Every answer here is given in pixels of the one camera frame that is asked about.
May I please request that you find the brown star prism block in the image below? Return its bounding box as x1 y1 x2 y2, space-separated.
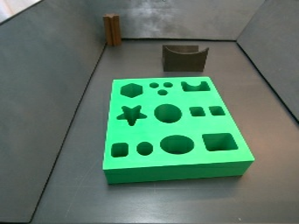
103 13 121 46

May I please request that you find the green foam shape board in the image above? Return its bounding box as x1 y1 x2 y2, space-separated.
103 77 255 184

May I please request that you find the dark curved cradle block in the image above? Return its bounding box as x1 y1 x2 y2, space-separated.
163 45 209 72

